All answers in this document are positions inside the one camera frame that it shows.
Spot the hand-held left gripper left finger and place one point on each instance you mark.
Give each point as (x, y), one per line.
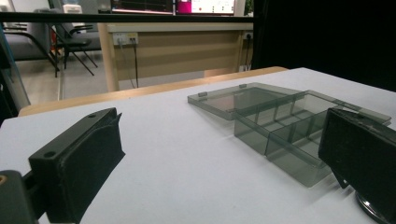
(77, 168)

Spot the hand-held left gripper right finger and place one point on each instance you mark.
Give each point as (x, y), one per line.
(362, 149)

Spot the grey transparent compartment box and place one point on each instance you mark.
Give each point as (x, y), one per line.
(280, 124)

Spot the round black glossy object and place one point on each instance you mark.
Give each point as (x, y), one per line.
(372, 208)

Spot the black curtain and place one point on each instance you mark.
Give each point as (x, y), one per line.
(323, 34)

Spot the black office chair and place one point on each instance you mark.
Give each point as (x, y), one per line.
(74, 39)

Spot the grey office chair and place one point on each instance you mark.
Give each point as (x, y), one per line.
(25, 40)

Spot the white power strip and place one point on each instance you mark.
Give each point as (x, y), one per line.
(125, 38)

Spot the wooden desk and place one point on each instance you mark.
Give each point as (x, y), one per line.
(174, 53)

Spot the black metal bar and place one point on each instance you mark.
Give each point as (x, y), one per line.
(124, 17)

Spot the monitor with dark screen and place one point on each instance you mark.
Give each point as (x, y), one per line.
(141, 6)

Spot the monitor with white screen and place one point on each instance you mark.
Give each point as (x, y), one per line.
(211, 6)

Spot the white wall socket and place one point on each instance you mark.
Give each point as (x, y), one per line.
(248, 35)

